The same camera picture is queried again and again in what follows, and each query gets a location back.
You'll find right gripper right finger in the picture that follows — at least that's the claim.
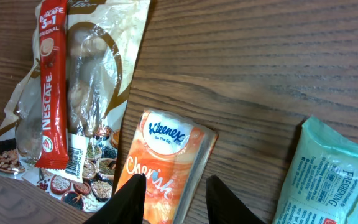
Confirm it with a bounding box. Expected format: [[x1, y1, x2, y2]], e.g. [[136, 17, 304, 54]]
[[206, 175, 264, 224]]

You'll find white brown snack bag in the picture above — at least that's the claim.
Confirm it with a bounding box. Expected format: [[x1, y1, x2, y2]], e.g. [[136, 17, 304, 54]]
[[0, 0, 150, 212]]

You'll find teal wet wipes pack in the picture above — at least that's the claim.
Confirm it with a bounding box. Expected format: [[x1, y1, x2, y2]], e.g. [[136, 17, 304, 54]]
[[273, 116, 358, 224]]

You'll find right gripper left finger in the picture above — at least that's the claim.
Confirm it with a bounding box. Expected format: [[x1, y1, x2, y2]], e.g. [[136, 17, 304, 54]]
[[84, 174, 146, 224]]

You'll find red snack bar wrapper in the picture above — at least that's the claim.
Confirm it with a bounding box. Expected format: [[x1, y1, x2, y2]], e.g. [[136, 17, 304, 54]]
[[35, 0, 69, 170]]

